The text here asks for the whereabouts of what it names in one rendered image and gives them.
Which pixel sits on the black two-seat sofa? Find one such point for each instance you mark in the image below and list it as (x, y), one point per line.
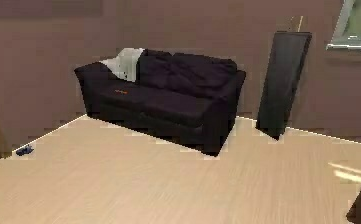
(174, 100)

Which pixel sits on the small orange object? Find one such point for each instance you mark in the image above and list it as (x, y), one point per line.
(121, 91)

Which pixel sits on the white cloth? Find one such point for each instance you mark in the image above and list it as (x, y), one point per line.
(125, 64)

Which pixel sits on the tall black cabinet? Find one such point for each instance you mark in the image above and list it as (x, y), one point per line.
(281, 83)

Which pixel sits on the small blue object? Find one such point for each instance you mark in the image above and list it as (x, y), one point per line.
(24, 150)

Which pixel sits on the white framed window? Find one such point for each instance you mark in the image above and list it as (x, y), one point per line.
(354, 23)

